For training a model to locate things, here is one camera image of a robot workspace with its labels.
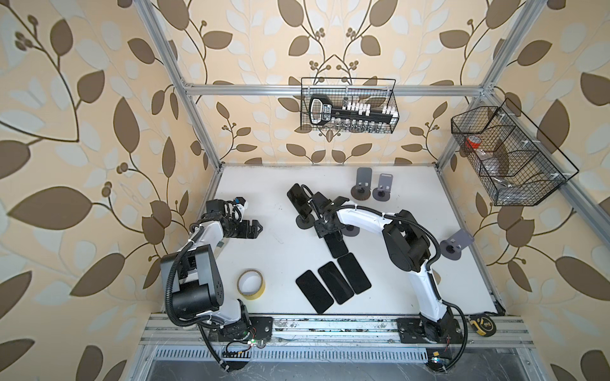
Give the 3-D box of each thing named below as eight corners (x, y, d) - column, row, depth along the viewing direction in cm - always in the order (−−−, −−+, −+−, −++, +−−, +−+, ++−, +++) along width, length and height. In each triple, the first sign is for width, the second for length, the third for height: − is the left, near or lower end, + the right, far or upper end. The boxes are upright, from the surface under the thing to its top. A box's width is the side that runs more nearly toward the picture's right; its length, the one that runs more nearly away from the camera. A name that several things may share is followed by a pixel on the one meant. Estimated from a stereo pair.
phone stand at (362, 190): (350, 197, 109) (353, 181, 100) (354, 182, 115) (357, 165, 106) (367, 201, 108) (371, 185, 99) (370, 185, 114) (375, 168, 105)
